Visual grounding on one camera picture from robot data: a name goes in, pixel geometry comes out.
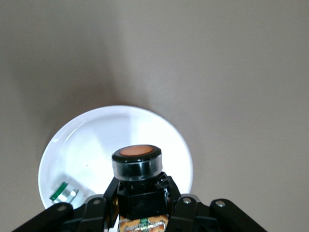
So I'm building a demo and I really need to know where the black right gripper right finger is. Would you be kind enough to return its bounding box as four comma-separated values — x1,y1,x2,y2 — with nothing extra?
166,174,266,232

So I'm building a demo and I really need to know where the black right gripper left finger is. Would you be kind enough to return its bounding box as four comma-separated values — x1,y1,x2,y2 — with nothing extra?
14,178,120,232

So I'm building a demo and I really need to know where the pale round plate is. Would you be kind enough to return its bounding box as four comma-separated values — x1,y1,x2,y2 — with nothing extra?
38,105,194,211

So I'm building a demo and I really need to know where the orange push button switch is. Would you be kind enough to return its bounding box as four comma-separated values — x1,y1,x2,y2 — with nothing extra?
111,144,169,232

